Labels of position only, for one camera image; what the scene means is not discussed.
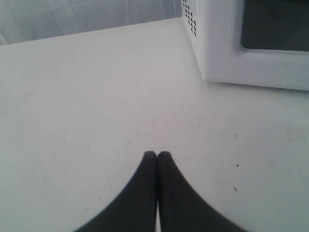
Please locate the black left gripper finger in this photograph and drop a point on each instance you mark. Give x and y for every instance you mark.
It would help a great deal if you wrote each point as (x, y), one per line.
(135, 207)

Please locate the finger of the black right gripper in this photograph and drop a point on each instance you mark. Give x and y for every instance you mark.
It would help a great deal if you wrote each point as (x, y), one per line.
(181, 209)

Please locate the white microwave door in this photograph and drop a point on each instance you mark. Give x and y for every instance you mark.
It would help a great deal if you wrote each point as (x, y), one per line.
(270, 41)

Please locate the white microwave oven body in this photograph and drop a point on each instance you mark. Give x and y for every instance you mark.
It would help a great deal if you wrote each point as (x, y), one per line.
(253, 43)

